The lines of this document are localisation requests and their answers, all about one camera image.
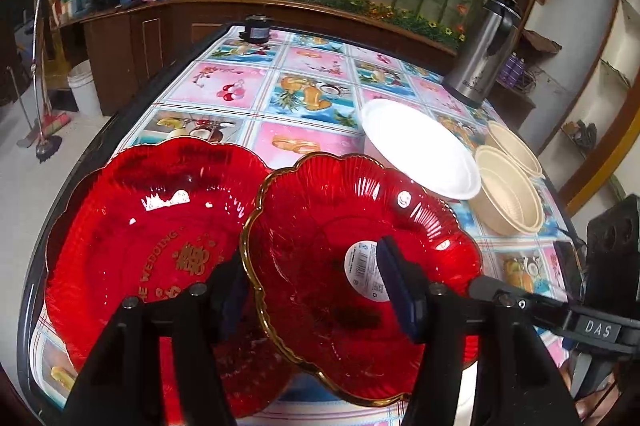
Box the pair of dark shoes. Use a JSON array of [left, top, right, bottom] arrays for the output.
[[562, 120, 598, 149]]

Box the steel thermos kettle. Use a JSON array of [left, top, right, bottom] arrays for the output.
[[442, 0, 523, 109]]

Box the mop with grey pole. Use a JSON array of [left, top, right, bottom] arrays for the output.
[[30, 0, 64, 164]]

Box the small black jar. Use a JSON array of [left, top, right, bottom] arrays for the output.
[[239, 14, 273, 44]]

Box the white plastic bucket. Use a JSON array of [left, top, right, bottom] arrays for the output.
[[67, 60, 103, 119]]

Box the red scalloped plate gold rim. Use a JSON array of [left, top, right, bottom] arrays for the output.
[[240, 152, 483, 408]]

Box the white plate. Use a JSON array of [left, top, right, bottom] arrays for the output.
[[361, 98, 482, 201]]

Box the black-edged table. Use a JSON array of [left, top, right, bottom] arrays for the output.
[[17, 23, 586, 426]]

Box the cream plastic bowl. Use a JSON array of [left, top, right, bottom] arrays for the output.
[[469, 146, 546, 237], [486, 121, 546, 181]]

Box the cardboard box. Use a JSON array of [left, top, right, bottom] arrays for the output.
[[522, 28, 563, 56]]

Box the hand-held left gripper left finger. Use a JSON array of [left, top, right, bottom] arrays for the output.
[[62, 251, 251, 426]]

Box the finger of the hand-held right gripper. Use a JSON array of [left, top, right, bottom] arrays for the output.
[[469, 277, 622, 353]]

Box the large red plate gold print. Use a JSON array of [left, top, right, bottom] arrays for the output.
[[44, 137, 296, 419]]

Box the brown wooden cabinet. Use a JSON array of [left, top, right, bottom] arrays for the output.
[[82, 0, 461, 117]]

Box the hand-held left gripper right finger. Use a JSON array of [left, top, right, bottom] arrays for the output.
[[376, 236, 583, 426]]

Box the purple bottle pack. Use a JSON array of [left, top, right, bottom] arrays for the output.
[[500, 53, 526, 87]]

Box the fruit print tablecloth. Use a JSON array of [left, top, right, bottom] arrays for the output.
[[30, 28, 576, 426]]

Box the red broom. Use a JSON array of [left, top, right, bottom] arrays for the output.
[[39, 110, 72, 141]]

